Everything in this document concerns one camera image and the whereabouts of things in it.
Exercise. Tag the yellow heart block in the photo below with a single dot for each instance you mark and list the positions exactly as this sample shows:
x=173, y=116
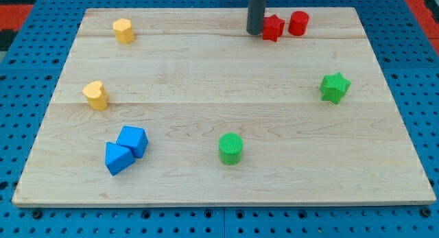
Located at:
x=96, y=95

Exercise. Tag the yellow hexagon block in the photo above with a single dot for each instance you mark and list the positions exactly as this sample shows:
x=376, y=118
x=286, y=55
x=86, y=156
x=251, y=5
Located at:
x=123, y=31

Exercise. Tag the green cylinder block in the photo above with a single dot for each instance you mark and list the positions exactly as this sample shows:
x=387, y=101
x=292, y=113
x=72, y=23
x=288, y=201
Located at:
x=230, y=148

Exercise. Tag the light wooden board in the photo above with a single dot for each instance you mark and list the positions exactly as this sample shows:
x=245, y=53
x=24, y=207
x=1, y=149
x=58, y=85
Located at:
x=192, y=75

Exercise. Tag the blue cube block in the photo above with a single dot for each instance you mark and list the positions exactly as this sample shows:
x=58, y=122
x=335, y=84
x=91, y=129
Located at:
x=133, y=138

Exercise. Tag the red star block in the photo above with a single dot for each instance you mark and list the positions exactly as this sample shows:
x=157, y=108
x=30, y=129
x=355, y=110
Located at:
x=273, y=27

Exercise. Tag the blue triangle block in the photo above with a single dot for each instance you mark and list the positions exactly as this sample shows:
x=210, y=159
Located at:
x=117, y=158

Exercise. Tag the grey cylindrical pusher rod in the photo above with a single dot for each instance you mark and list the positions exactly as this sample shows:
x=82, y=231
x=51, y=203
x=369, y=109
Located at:
x=255, y=17

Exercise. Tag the green star block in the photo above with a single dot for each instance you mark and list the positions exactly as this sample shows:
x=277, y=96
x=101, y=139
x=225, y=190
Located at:
x=334, y=87

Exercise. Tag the red cylinder block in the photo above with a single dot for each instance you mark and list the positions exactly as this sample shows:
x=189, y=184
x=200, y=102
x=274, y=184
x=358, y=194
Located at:
x=298, y=23

